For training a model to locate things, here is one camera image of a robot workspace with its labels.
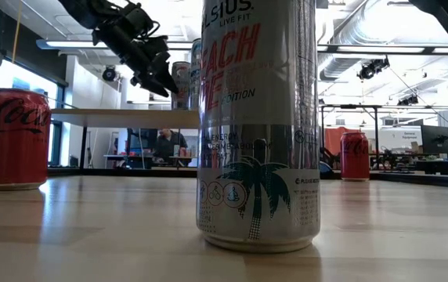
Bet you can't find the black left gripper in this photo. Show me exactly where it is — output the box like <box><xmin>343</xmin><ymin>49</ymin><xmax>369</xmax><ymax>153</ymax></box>
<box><xmin>92</xmin><ymin>2</ymin><xmax>179</xmax><ymax>98</ymax></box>

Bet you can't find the red Coca-Cola can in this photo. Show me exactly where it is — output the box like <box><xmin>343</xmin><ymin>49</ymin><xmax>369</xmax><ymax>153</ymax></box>
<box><xmin>340</xmin><ymin>131</ymin><xmax>371</xmax><ymax>183</ymax></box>
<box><xmin>0</xmin><ymin>89</ymin><xmax>52</xmax><ymax>192</ymax></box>

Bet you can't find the black round spotlight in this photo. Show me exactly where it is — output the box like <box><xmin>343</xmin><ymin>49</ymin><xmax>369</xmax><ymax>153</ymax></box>
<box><xmin>102</xmin><ymin>65</ymin><xmax>117</xmax><ymax>82</ymax></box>

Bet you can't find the person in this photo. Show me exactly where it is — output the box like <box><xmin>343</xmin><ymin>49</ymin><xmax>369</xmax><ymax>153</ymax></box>
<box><xmin>153</xmin><ymin>128</ymin><xmax>189</xmax><ymax>168</ymax></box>

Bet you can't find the red panel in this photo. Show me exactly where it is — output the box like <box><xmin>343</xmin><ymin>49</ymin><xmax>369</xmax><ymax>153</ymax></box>
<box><xmin>324</xmin><ymin>127</ymin><xmax>362</xmax><ymax>157</ymax></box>

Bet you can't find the white equipment sign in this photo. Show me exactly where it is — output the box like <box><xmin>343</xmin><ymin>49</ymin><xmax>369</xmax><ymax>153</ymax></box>
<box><xmin>378</xmin><ymin>127</ymin><xmax>423</xmax><ymax>152</ymax></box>

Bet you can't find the ceiling light bar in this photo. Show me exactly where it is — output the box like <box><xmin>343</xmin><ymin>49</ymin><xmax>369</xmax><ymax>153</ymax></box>
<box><xmin>316</xmin><ymin>43</ymin><xmax>448</xmax><ymax>56</ymax></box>

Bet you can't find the black computer monitor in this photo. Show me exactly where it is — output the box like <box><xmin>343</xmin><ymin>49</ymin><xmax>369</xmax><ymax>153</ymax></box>
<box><xmin>421</xmin><ymin>125</ymin><xmax>448</xmax><ymax>156</ymax></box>

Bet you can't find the black table edge rail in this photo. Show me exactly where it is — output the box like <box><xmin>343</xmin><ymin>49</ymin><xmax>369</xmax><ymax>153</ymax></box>
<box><xmin>47</xmin><ymin>167</ymin><xmax>401</xmax><ymax>182</ymax></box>

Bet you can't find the yellow hanging cord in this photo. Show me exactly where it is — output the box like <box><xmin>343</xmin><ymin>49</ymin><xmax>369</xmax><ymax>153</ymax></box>
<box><xmin>11</xmin><ymin>0</ymin><xmax>23</xmax><ymax>63</ymax></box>

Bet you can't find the black metal gantry frame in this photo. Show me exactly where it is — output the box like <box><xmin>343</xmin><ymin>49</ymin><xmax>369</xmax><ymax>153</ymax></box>
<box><xmin>320</xmin><ymin>103</ymin><xmax>381</xmax><ymax>170</ymax></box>

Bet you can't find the black ceiling camera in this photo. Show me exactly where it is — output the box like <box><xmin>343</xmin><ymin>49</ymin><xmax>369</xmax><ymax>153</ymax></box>
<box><xmin>359</xmin><ymin>56</ymin><xmax>390</xmax><ymax>80</ymax></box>
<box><xmin>398</xmin><ymin>93</ymin><xmax>420</xmax><ymax>107</ymax></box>

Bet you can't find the black aluminium mounting frame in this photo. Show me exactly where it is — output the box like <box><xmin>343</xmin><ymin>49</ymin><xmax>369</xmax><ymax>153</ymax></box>
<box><xmin>368</xmin><ymin>172</ymin><xmax>448</xmax><ymax>190</ymax></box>

